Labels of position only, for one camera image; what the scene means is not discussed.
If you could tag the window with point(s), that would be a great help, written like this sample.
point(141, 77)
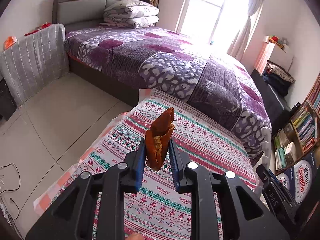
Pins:
point(214, 22)

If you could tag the pink window curtain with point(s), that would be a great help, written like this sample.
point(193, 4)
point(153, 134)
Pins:
point(241, 40)

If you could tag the dark grey bed headboard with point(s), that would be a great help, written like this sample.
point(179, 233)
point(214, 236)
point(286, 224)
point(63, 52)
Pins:
point(79, 14)

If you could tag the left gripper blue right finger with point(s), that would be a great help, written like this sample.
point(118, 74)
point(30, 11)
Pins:
point(176, 164)

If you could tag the purple patterned bed quilt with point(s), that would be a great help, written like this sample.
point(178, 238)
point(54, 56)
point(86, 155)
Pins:
point(121, 61)

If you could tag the upper blue Ganten box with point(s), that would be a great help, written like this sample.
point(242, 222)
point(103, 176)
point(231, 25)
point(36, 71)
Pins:
point(298, 177)

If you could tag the dark storage bench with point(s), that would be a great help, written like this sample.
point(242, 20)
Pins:
point(276, 106)

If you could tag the folded blankets on bench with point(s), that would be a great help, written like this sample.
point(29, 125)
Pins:
point(278, 78)

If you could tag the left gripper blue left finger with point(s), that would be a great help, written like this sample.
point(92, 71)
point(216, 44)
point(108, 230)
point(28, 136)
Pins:
point(138, 165)

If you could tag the grey checked cloth cover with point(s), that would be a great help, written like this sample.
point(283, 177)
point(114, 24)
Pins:
point(34, 61)

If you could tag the patterned pink tablecloth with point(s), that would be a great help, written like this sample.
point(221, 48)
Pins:
point(165, 171)

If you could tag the operator fingertip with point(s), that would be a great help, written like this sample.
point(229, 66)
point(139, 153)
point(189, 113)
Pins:
point(135, 236)

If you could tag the wooden bookshelf with books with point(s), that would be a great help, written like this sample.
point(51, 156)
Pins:
point(300, 135)

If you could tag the folded white floral duvet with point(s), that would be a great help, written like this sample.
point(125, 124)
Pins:
point(133, 14)

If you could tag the orange peel piece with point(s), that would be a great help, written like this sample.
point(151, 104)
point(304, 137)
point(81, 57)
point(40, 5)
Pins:
point(157, 139)

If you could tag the pink storage box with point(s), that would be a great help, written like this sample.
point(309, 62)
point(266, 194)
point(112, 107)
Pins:
point(270, 51)

